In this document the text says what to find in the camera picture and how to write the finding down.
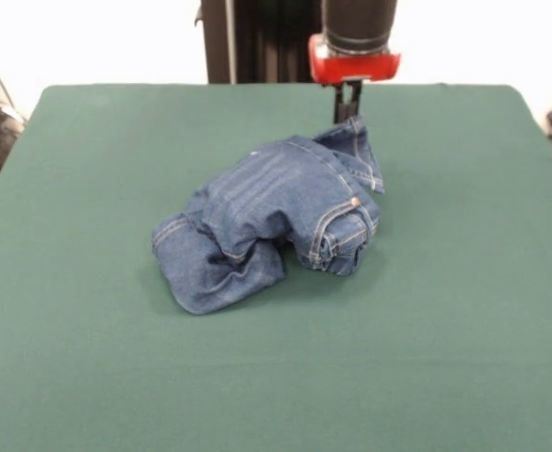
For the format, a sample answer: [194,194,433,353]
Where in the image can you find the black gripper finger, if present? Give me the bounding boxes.
[334,82,351,124]
[349,80,365,121]

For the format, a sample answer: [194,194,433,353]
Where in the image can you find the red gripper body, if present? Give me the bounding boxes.
[307,33,402,89]

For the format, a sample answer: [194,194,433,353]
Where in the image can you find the blue denim jeans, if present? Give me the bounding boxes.
[151,115,386,315]

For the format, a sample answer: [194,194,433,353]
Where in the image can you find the dark green table cloth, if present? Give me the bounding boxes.
[0,83,552,452]

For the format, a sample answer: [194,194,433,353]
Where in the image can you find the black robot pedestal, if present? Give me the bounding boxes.
[194,0,327,85]

